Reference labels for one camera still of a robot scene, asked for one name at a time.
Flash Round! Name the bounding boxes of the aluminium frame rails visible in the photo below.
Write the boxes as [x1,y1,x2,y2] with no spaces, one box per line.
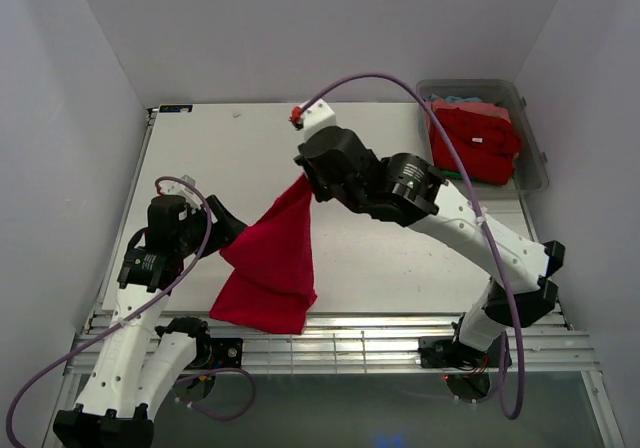
[64,312,601,377]

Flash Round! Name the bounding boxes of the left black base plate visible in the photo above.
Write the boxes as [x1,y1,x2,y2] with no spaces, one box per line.
[187,336,244,370]

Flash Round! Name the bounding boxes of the green shirt in bin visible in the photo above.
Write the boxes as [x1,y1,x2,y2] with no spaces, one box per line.
[441,170,464,181]

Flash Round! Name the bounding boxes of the blue label sticker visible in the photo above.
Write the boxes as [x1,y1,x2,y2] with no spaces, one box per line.
[158,104,193,113]

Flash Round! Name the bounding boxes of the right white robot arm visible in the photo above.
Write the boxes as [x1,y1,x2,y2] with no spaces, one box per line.
[294,126,565,367]

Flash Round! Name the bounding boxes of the light blue shirt in bin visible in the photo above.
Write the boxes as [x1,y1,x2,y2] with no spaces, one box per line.
[428,93,483,103]

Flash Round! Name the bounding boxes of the pink shirt in bin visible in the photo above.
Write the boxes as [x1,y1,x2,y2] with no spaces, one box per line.
[429,99,511,122]

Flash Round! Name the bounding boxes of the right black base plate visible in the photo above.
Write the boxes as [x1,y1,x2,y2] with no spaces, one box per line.
[417,337,501,371]

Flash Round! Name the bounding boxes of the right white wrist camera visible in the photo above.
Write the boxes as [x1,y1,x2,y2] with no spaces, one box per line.
[289,99,336,140]

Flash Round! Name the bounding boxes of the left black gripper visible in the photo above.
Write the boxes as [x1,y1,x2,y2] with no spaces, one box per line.
[175,194,249,259]

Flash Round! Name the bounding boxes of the crimson red t shirt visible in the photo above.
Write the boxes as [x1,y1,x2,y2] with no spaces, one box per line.
[209,176,317,335]

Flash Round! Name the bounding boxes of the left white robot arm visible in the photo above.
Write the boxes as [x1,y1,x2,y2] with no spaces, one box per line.
[53,194,246,447]

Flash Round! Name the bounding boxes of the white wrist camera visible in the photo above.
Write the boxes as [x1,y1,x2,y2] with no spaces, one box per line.
[156,175,200,207]
[289,99,336,140]

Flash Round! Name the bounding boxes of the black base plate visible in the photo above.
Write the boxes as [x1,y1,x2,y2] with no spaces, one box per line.
[187,336,244,370]
[417,337,501,371]

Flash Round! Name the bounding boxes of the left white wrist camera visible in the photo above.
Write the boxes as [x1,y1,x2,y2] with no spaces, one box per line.
[156,175,200,207]

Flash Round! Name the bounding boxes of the folded red shirt in bin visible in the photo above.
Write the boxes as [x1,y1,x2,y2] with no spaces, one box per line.
[434,108,522,186]

